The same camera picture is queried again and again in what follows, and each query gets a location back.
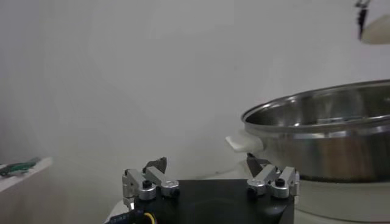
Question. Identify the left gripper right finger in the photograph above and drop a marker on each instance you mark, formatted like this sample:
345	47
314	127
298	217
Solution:
274	181

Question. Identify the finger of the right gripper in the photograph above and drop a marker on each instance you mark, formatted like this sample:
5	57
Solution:
362	18

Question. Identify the small white side table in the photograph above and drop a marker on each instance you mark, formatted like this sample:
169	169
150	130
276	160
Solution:
27	176

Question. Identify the perforated steel steamer basket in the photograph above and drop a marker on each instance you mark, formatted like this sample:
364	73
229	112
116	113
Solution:
329	152

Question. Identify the white steamed baozi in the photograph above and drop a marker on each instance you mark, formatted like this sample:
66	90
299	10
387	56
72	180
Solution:
379	32

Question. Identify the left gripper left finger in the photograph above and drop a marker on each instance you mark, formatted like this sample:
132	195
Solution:
152	182

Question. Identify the green circuit device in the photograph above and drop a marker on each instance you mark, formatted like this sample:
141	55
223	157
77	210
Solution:
18	167

